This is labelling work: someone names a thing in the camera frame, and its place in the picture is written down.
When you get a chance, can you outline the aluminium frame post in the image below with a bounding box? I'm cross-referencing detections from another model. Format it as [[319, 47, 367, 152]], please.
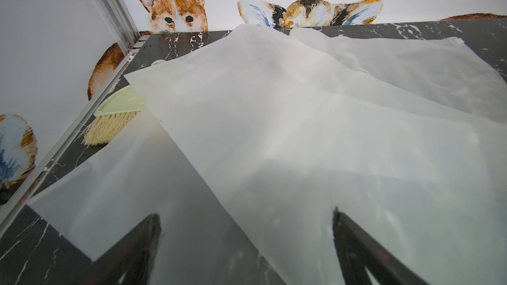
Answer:
[[1, 0, 139, 230]]

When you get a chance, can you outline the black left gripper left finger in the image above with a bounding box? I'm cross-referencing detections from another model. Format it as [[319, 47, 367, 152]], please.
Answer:
[[79, 214, 161, 285]]

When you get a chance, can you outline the frosted zip-top bag front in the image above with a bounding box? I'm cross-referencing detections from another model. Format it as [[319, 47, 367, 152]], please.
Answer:
[[127, 25, 506, 284]]

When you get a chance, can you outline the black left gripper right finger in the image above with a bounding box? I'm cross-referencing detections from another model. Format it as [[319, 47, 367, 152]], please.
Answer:
[[332, 208, 426, 285]]

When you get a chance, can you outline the frosted zip-top bag left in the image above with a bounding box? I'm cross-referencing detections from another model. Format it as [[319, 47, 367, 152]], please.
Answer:
[[29, 110, 282, 284]]

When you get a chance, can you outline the frosted zip-top bag rear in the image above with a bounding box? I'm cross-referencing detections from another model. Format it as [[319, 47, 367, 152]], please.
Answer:
[[290, 28, 506, 124]]

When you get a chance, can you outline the frosted zip-top bag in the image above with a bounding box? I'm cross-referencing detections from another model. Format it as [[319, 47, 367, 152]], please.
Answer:
[[290, 28, 506, 124], [29, 110, 282, 284], [127, 25, 506, 284]]

